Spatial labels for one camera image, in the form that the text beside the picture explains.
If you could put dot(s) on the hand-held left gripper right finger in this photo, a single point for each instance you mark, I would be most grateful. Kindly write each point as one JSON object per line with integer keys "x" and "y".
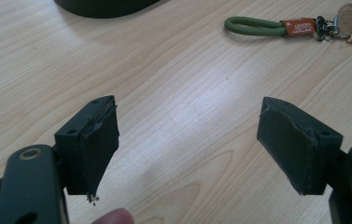
{"x": 298, "y": 146}

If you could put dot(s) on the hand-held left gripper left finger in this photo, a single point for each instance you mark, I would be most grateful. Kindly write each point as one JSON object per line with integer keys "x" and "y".
{"x": 85, "y": 146}

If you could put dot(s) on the dark round object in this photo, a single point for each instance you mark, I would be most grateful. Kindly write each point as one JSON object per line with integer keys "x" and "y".
{"x": 105, "y": 6}

